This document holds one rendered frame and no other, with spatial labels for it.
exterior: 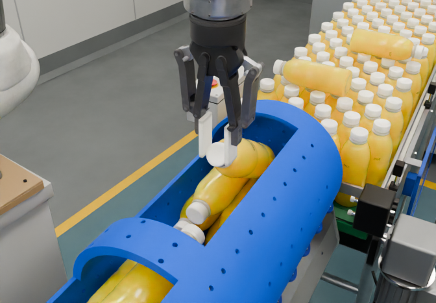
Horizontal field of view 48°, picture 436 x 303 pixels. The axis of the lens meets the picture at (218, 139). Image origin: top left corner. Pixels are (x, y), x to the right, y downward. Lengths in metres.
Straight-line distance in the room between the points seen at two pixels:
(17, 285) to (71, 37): 3.08
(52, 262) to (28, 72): 0.48
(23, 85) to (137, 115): 2.19
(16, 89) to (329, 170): 0.72
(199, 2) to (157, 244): 0.31
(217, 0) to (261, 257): 0.36
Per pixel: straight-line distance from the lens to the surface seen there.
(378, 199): 1.13
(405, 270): 1.31
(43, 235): 1.27
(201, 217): 0.87
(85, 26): 4.25
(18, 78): 1.20
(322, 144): 0.93
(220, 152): 0.76
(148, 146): 3.04
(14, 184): 1.17
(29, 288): 1.33
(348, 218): 1.23
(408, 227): 1.30
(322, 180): 0.90
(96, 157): 3.00
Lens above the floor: 1.70
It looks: 34 degrees down
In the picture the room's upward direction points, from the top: straight up
